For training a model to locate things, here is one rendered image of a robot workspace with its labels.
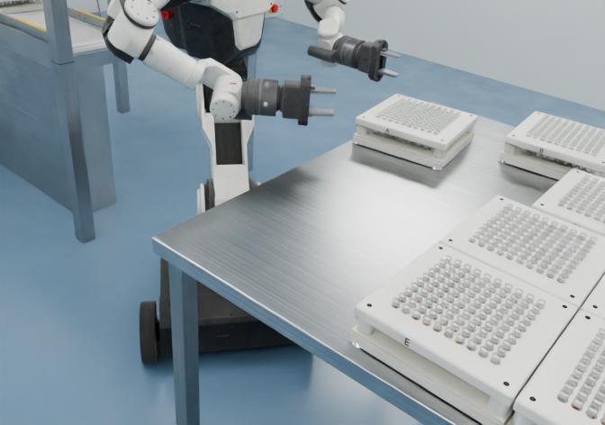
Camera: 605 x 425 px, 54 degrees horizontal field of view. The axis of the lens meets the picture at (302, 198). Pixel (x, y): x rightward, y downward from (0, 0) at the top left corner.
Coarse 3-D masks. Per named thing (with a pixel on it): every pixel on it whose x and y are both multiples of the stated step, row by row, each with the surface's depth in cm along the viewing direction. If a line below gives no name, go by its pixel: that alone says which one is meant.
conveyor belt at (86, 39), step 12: (24, 12) 259; (36, 12) 261; (36, 24) 243; (72, 24) 247; (84, 24) 248; (72, 36) 232; (84, 36) 234; (96, 36) 235; (84, 48) 226; (96, 48) 230
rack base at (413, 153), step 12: (372, 132) 154; (360, 144) 153; (372, 144) 151; (384, 144) 149; (396, 144) 149; (408, 144) 149; (456, 144) 152; (396, 156) 148; (408, 156) 147; (420, 156) 145; (432, 156) 144
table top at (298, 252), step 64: (512, 128) 171; (256, 192) 128; (320, 192) 130; (384, 192) 132; (448, 192) 134; (512, 192) 137; (192, 256) 106; (256, 256) 107; (320, 256) 109; (384, 256) 110; (320, 320) 94; (384, 384) 84
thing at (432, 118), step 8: (400, 104) 158; (408, 104) 159; (424, 104) 159; (392, 112) 153; (400, 112) 153; (408, 112) 154; (416, 112) 154; (424, 112) 155; (432, 112) 155; (440, 112) 156; (448, 112) 156; (400, 120) 150; (408, 120) 149; (416, 120) 150; (424, 120) 150; (432, 120) 150; (440, 120) 151; (432, 128) 146
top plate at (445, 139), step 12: (396, 96) 166; (372, 108) 157; (384, 108) 158; (360, 120) 150; (372, 120) 150; (384, 120) 150; (456, 120) 154; (468, 120) 155; (384, 132) 148; (396, 132) 146; (408, 132) 144; (420, 132) 145; (432, 132) 145; (444, 132) 146; (456, 132) 146; (432, 144) 142; (444, 144) 140
